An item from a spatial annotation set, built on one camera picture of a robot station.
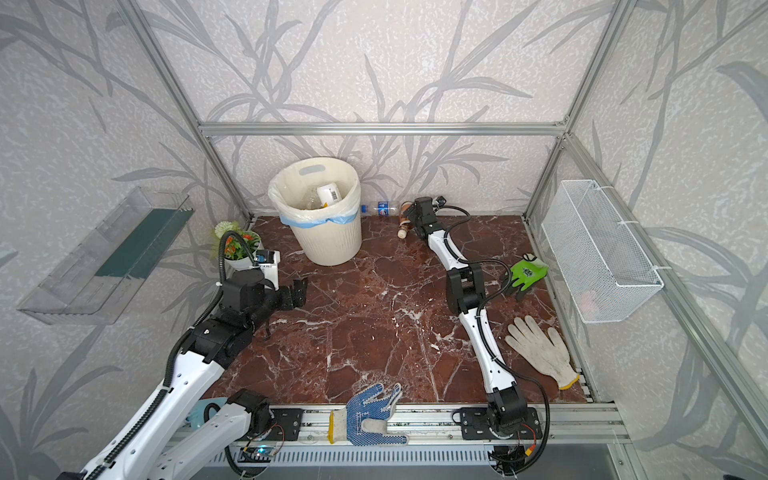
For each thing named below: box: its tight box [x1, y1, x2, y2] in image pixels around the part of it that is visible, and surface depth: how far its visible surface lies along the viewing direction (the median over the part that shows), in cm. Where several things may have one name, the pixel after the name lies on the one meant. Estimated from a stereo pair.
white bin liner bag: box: [268, 158, 360, 229], surface depth 95 cm
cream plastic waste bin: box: [267, 157, 362, 266], surface depth 96 cm
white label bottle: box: [317, 183, 342, 208], surface depth 95 cm
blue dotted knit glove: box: [346, 383, 408, 446], surface depth 77 cm
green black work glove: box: [510, 253, 549, 291], surface depth 104 cm
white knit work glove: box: [505, 315, 580, 390], surface depth 88 cm
